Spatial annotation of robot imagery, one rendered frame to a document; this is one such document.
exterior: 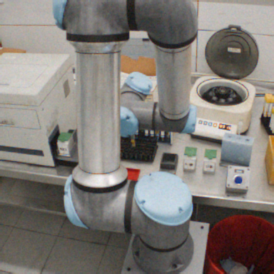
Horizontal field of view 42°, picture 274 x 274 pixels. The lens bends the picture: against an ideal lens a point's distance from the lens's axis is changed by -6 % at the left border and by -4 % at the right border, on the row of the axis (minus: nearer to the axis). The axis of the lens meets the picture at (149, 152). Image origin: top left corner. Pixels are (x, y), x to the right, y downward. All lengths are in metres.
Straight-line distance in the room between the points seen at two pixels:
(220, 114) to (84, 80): 0.75
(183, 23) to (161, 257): 0.50
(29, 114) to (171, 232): 0.63
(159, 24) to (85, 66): 0.15
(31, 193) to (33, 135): 0.92
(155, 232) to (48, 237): 1.52
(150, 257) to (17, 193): 1.41
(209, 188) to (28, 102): 0.62
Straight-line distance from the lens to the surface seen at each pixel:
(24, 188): 2.17
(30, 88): 1.16
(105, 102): 0.68
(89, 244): 2.15
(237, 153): 1.23
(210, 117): 1.35
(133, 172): 1.23
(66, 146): 1.24
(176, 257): 0.85
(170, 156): 1.24
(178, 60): 0.72
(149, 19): 0.62
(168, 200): 0.73
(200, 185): 1.18
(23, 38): 1.86
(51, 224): 2.29
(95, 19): 0.63
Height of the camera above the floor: 1.72
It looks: 40 degrees down
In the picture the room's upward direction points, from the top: 3 degrees counter-clockwise
